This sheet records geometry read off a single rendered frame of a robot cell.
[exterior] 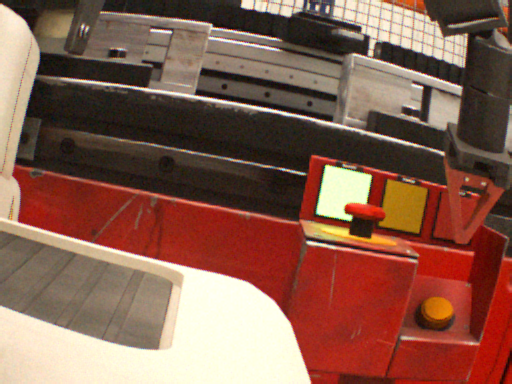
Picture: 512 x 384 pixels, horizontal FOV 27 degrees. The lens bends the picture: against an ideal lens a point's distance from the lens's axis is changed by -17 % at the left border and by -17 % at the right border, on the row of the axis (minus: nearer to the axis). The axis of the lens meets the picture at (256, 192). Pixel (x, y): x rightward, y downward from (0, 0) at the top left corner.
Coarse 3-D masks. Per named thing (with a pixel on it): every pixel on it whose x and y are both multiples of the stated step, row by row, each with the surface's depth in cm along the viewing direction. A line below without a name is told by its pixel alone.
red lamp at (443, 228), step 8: (440, 200) 115; (448, 200) 115; (464, 200) 115; (472, 200) 115; (440, 208) 115; (448, 208) 115; (464, 208) 115; (472, 208) 115; (440, 216) 115; (448, 216) 115; (464, 216) 115; (440, 224) 115; (448, 224) 115; (464, 224) 115; (440, 232) 115; (448, 232) 115
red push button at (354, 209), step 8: (344, 208) 107; (352, 208) 106; (360, 208) 105; (368, 208) 105; (376, 208) 106; (352, 216) 107; (360, 216) 105; (368, 216) 105; (376, 216) 105; (384, 216) 106; (352, 224) 107; (360, 224) 106; (368, 224) 106; (352, 232) 106; (360, 232) 106; (368, 232) 106
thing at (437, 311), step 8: (424, 304) 108; (432, 304) 108; (440, 304) 108; (448, 304) 108; (424, 312) 107; (432, 312) 107; (440, 312) 107; (448, 312) 107; (424, 320) 107; (432, 320) 106; (440, 320) 106; (448, 320) 107; (432, 328) 107
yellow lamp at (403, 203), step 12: (396, 192) 115; (408, 192) 115; (420, 192) 115; (384, 204) 115; (396, 204) 115; (408, 204) 115; (420, 204) 115; (396, 216) 115; (408, 216) 115; (420, 216) 115; (396, 228) 115; (408, 228) 115
